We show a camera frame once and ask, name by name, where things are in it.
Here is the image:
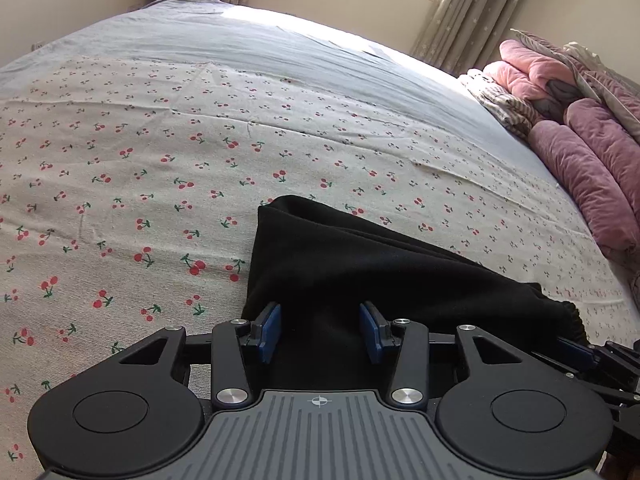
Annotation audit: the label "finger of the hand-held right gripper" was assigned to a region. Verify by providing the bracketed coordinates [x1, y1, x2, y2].
[531, 335, 640, 408]

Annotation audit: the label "white folded cloth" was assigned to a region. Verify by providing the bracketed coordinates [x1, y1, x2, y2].
[564, 41, 602, 67]

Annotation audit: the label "cherry print cloth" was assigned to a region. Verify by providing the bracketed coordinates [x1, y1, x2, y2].
[0, 55, 637, 467]

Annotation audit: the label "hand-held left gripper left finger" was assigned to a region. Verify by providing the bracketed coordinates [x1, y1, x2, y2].
[115, 301, 283, 409]

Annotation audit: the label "black pants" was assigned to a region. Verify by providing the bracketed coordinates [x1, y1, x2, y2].
[240, 194, 588, 396]

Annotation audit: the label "pink folded quilt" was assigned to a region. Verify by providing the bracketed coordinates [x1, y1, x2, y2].
[487, 39, 577, 122]

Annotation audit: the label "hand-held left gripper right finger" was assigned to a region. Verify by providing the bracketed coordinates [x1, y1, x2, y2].
[359, 300, 526, 407]

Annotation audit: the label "grey bed sheet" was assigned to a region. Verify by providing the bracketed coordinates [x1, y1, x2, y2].
[0, 0, 640, 286]

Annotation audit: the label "purple folded quilt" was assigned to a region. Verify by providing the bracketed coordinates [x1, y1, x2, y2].
[529, 97, 640, 262]

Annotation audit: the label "striped folded blanket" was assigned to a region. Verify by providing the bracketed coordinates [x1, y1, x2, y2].
[459, 70, 547, 142]

